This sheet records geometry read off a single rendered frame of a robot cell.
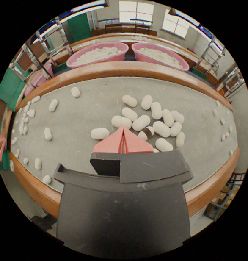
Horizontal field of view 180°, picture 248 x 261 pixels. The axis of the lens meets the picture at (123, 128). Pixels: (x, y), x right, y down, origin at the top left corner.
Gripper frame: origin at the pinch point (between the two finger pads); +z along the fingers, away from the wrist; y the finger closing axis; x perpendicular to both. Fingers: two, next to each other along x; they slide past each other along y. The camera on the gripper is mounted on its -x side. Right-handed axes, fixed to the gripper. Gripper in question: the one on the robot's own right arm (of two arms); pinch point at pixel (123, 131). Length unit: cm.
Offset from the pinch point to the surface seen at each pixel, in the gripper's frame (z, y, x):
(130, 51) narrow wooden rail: 40.3, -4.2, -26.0
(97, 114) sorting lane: 4.3, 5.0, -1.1
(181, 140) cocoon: -1.3, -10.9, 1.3
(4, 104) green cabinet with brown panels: 3, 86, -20
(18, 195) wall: -67, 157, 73
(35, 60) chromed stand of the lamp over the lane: 8.8, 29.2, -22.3
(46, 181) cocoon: -9.5, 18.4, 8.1
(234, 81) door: 114, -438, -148
